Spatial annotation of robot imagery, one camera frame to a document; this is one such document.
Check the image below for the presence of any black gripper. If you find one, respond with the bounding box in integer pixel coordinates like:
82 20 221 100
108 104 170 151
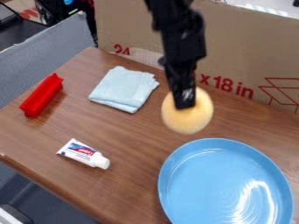
150 0 207 110

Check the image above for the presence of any yellow ball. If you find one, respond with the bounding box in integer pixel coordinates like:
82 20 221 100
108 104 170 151
162 87 214 135

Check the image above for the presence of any blue plate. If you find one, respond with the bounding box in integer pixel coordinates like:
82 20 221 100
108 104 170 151
158 138 295 224

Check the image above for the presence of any light blue folded cloth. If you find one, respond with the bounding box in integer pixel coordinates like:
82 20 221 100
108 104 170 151
88 66 159 114

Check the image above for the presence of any red plastic block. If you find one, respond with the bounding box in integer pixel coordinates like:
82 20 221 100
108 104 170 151
20 73 63 118

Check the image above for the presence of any white toothpaste tube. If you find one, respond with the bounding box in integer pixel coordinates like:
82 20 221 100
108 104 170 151
56 138 110 170

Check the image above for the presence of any grey fabric partition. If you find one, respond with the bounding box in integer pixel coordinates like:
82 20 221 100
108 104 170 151
0 12 95 109

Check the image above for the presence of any black equipment in background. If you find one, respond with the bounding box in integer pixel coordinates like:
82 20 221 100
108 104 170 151
34 0 99 45

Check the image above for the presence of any cardboard box wall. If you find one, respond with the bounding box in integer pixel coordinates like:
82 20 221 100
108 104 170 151
95 0 299 115

